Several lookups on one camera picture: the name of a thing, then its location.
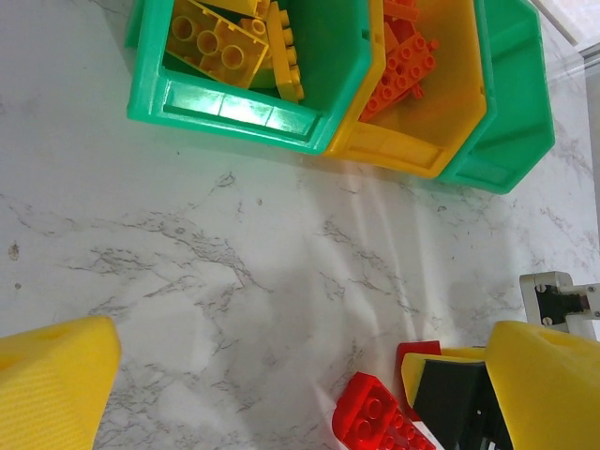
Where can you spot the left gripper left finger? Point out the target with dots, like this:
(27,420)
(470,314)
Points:
(47,389)

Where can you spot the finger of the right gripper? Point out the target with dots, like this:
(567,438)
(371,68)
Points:
(450,394)

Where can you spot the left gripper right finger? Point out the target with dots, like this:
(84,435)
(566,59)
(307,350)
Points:
(553,394)

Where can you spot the red lego brick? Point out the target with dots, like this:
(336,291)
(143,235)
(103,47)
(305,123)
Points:
(419,348)
(370,412)

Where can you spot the long orange lego plate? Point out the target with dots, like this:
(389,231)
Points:
(398,77)

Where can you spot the long yellow lego plate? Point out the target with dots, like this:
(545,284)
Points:
(286,56)

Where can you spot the large yellow lego brick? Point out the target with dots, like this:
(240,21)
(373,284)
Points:
(215,47)

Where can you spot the orange lego brick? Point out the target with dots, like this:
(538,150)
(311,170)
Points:
(404,8)

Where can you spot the yellow sloped lego brick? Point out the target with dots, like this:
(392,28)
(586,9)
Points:
(244,6)

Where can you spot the green plastic bin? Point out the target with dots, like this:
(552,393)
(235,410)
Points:
(234,112)
(515,117)

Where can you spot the yellow plastic bin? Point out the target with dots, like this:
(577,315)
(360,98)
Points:
(450,94)

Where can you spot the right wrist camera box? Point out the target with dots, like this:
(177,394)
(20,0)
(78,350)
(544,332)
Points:
(546,286)

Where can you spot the aluminium frame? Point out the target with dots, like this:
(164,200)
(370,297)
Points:
(569,28)

